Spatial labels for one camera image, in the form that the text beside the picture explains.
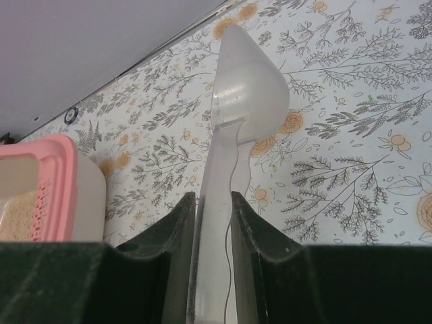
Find pink cat litter box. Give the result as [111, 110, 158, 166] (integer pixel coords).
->
[1, 134, 106, 242]

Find beige litter in box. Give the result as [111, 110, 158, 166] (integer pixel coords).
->
[1, 190, 38, 242]

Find clear plastic litter scoop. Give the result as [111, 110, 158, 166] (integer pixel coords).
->
[186, 26, 290, 323]

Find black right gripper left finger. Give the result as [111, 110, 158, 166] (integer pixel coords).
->
[1, 192, 196, 323]

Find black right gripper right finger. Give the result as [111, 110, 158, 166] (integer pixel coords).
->
[231, 192, 431, 323]

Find black round table grommet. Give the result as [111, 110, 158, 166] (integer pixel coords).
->
[63, 107, 79, 125]

